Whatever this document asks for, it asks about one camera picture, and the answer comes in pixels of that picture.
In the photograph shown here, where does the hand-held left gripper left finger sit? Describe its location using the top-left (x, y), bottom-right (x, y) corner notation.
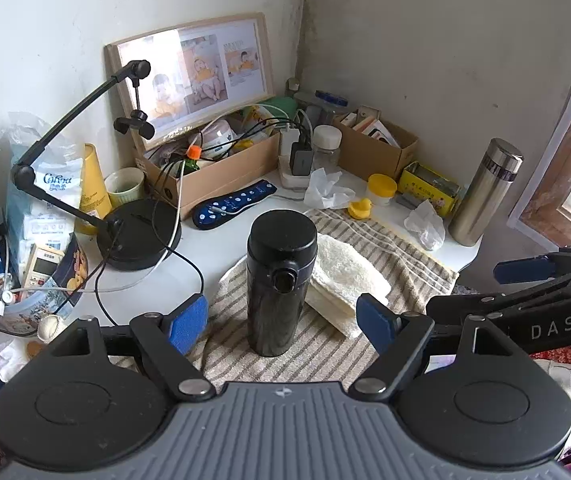
top-left (48, 294), bottom-right (216, 403)

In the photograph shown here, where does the orange capped bottle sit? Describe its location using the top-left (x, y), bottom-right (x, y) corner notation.
top-left (180, 145), bottom-right (204, 176)

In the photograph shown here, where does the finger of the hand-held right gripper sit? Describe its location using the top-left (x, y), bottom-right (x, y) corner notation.
top-left (425, 267), bottom-right (571, 328)
top-left (494, 242), bottom-right (571, 286)

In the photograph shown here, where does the black cable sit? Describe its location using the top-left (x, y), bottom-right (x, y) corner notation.
top-left (94, 245), bottom-right (206, 327)

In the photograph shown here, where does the white charger plug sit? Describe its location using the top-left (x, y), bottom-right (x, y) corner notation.
top-left (280, 129), bottom-right (299, 158)

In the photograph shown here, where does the wooden photo frame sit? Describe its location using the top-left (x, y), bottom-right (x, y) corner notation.
top-left (104, 12), bottom-right (276, 151)

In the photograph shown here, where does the dark blue cookie packet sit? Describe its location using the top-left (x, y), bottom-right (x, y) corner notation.
top-left (0, 232), bottom-right (91, 336)

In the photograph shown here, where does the yellow lidded jar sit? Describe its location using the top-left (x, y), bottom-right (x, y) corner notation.
top-left (366, 173), bottom-right (397, 206)

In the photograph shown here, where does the small cardboard box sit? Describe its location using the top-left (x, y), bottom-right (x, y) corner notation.
top-left (333, 107), bottom-right (419, 183)

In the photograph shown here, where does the black thermos bottle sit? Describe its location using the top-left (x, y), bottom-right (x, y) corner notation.
top-left (246, 210), bottom-right (318, 358)

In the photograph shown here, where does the white cleaning cloth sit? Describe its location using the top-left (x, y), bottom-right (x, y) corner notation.
top-left (305, 232), bottom-right (392, 339)

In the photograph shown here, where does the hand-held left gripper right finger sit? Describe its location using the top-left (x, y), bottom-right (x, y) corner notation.
top-left (348, 292), bottom-right (521, 403)

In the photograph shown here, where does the yellow rubber duck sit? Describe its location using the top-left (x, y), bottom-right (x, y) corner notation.
top-left (348, 197), bottom-right (373, 221)

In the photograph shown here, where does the green plastic container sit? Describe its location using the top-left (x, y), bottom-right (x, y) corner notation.
top-left (260, 96), bottom-right (299, 121)

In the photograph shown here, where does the striped beige towel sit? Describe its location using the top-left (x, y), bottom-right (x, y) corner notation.
top-left (110, 208), bottom-right (459, 393)

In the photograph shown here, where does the yellow cardboard tube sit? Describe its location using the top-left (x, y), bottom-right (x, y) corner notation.
top-left (74, 143), bottom-right (114, 236)

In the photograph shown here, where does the black charger plug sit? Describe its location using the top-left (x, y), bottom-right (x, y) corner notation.
top-left (290, 141), bottom-right (313, 177)

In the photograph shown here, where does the white cable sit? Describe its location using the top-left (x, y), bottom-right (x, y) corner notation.
top-left (156, 160), bottom-right (185, 262)

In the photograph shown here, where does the glass jar white lid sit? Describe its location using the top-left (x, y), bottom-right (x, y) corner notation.
top-left (312, 125), bottom-right (342, 171)

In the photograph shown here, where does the crumpled clear plastic bag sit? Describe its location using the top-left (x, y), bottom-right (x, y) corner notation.
top-left (404, 199), bottom-right (446, 252)

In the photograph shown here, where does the white power strip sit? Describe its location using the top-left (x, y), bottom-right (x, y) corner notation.
top-left (278, 157), bottom-right (326, 191)

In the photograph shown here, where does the white remote control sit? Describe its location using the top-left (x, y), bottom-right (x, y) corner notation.
top-left (23, 245), bottom-right (66, 288)

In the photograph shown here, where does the white tissue pack bag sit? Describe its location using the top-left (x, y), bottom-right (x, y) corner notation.
top-left (3, 112), bottom-right (84, 291)

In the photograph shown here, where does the yellow green tin box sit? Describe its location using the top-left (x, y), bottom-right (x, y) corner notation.
top-left (398, 161), bottom-right (463, 216)

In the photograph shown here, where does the stainless steel thermos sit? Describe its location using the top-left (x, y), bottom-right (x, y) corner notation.
top-left (448, 137), bottom-right (523, 247)

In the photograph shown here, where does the small white ball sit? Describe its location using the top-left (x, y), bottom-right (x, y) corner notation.
top-left (38, 315), bottom-right (62, 343)

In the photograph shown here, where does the wooden window frame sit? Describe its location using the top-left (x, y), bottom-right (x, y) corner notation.
top-left (530, 55), bottom-right (571, 248)

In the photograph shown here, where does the crumpled white tissue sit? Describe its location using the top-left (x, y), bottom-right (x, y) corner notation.
top-left (304, 167), bottom-right (356, 209)

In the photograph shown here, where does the large cardboard box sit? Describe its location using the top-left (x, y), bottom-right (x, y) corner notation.
top-left (136, 110), bottom-right (282, 221)

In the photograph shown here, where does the pale green cup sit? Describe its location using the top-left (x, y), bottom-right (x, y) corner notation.
top-left (104, 166), bottom-right (146, 209)

